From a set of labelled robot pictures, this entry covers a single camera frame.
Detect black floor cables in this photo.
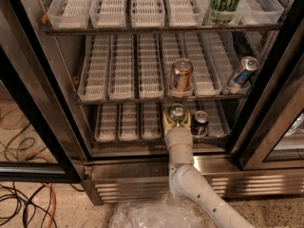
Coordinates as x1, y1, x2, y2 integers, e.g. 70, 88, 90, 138
0, 123, 85, 228

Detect green soda can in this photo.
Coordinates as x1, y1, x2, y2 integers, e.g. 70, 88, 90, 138
167, 104, 187, 125

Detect blue silver soda can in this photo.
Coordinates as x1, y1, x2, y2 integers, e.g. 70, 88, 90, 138
227, 56, 259, 88

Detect top wire shelf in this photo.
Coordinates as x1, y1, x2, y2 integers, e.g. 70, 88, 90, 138
44, 24, 282, 36

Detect gold copper soda can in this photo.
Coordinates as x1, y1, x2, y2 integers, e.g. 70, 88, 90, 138
169, 58, 194, 92

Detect dark blue soda can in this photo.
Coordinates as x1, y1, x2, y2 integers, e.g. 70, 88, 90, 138
191, 110, 209, 137

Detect orange extension cable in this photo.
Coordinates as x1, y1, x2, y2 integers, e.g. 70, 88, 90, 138
0, 106, 58, 228

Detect tall green lime can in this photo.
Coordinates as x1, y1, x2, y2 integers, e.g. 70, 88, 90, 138
210, 0, 239, 24

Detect bottom wire shelf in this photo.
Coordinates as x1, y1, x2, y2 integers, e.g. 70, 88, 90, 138
92, 136, 228, 145

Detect wire shelf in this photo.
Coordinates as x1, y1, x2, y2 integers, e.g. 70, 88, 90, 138
92, 136, 228, 145
44, 24, 282, 36
75, 93, 249, 105

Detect stainless steel fridge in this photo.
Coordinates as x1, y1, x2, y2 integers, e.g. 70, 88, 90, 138
12, 0, 304, 206

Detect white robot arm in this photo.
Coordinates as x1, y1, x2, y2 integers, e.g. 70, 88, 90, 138
162, 104, 255, 228

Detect crumpled clear plastic bag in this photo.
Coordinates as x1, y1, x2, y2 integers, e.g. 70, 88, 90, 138
109, 192, 218, 228

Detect middle wire shelf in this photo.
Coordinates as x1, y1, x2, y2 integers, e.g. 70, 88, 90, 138
75, 93, 249, 105

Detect open glass fridge door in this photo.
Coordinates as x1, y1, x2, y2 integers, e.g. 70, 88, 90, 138
0, 0, 89, 183

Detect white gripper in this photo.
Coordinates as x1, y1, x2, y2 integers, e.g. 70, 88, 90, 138
162, 109, 193, 149

